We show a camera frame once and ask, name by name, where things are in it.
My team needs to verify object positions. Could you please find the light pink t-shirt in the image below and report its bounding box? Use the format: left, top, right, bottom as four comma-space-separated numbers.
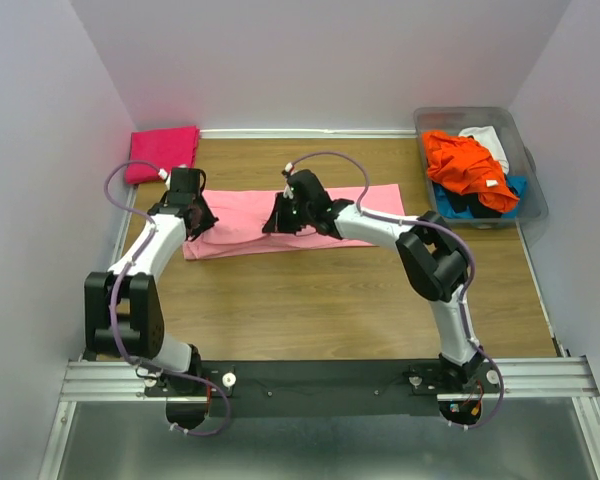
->
182, 183, 406, 261

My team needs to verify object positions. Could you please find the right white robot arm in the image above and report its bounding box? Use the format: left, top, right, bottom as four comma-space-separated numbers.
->
262, 165, 484, 391

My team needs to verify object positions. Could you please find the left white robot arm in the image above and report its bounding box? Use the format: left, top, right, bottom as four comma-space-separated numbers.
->
84, 166, 220, 395

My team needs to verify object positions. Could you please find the folded magenta t-shirt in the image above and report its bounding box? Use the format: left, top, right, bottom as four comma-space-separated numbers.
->
124, 126, 200, 185

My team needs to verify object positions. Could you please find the blue t-shirt in bin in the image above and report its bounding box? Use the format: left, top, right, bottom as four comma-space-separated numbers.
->
434, 174, 530, 221

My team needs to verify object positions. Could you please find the orange t-shirt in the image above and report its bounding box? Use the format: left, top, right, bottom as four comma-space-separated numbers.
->
421, 130, 519, 214

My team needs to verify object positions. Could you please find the clear plastic bin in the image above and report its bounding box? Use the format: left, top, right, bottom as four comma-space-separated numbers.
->
413, 107, 548, 228

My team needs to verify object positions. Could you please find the white t-shirt in bin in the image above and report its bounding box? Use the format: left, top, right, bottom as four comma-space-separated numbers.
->
459, 125, 510, 175

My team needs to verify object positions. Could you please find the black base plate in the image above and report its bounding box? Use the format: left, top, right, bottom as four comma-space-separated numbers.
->
144, 359, 500, 428

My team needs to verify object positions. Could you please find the aluminium rail frame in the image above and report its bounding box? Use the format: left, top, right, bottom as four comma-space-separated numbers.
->
59, 346, 597, 479

